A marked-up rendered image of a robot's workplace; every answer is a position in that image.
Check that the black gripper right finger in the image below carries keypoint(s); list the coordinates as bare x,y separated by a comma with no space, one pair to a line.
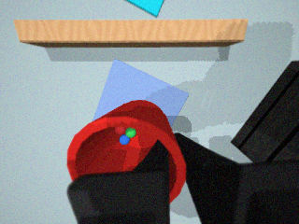
221,188

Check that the blue marble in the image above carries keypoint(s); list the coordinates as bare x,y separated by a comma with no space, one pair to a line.
124,140

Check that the red cup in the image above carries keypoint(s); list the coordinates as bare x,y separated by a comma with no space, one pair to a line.
97,148

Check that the light wooden plank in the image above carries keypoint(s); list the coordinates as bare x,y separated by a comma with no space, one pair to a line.
209,33

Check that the green marble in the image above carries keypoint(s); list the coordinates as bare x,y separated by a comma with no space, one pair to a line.
130,132

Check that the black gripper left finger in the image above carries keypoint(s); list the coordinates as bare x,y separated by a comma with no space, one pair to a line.
145,189

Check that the red marble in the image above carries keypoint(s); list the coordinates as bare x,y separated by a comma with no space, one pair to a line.
120,130

